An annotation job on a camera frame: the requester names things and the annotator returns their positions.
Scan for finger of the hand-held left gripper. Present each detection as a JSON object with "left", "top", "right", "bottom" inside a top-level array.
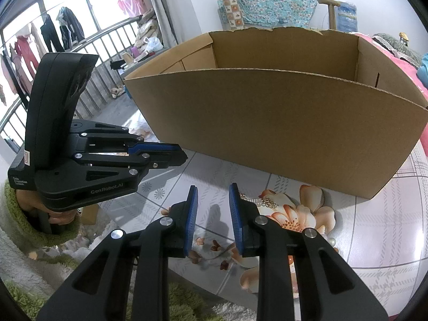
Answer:
[
  {"left": 76, "top": 150, "right": 188, "bottom": 188},
  {"left": 68, "top": 120, "right": 181, "bottom": 156}
]

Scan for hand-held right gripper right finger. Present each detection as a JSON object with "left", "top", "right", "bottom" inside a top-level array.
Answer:
[{"left": 228, "top": 183, "right": 390, "bottom": 321}]

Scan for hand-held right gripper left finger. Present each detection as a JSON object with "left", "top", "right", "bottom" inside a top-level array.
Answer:
[{"left": 36, "top": 185, "right": 199, "bottom": 321}]

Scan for large cardboard box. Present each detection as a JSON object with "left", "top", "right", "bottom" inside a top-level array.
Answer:
[{"left": 123, "top": 27, "right": 428, "bottom": 201}]

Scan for person's left forearm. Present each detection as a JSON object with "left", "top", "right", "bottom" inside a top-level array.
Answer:
[{"left": 0, "top": 179, "right": 82, "bottom": 252}]

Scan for person's left hand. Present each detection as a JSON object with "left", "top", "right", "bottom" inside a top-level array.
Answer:
[{"left": 15, "top": 189, "right": 80, "bottom": 227}]

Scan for red hanging clothes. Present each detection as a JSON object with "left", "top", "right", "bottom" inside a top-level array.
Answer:
[{"left": 13, "top": 35, "right": 41, "bottom": 77}]

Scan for dark hanging pants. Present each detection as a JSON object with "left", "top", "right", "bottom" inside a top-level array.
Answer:
[{"left": 40, "top": 13, "right": 66, "bottom": 53}]

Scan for gold paper bag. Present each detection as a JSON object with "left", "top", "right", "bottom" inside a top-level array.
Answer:
[{"left": 81, "top": 204, "right": 100, "bottom": 225}]

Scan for dark hanging jacket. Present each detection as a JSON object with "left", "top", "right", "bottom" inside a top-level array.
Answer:
[{"left": 56, "top": 7, "right": 86, "bottom": 49}]

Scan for translucent plastic bag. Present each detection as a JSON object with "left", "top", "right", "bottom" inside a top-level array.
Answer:
[{"left": 144, "top": 36, "right": 164, "bottom": 53}]

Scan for metal balcony railing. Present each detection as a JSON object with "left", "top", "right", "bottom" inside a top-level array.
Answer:
[{"left": 0, "top": 17, "right": 141, "bottom": 154}]

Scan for pile of folded fabric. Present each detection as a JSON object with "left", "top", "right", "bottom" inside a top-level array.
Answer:
[{"left": 135, "top": 12, "right": 159, "bottom": 45}]

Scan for white curtain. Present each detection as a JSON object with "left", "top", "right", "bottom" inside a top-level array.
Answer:
[{"left": 142, "top": 0, "right": 188, "bottom": 45}]

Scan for floral plastic tablecloth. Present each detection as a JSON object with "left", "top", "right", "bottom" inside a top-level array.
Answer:
[{"left": 124, "top": 107, "right": 428, "bottom": 308}]

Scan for green white fuzzy garment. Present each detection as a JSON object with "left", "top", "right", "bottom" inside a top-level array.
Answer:
[{"left": 0, "top": 227, "right": 235, "bottom": 321}]

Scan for patchwork print cloth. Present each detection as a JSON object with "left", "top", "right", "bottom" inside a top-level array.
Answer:
[{"left": 222, "top": 0, "right": 244, "bottom": 29}]

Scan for pink printed blanket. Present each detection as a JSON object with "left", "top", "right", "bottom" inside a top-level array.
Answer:
[{"left": 354, "top": 32, "right": 428, "bottom": 91}]

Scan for blue white plastic package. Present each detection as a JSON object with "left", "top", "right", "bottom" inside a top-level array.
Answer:
[{"left": 336, "top": 1, "right": 358, "bottom": 34}]

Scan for grey lace fabric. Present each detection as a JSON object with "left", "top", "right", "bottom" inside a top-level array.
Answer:
[{"left": 373, "top": 33, "right": 423, "bottom": 62}]

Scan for wooden handle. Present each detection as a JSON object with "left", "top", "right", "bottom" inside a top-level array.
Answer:
[{"left": 318, "top": 0, "right": 340, "bottom": 30}]

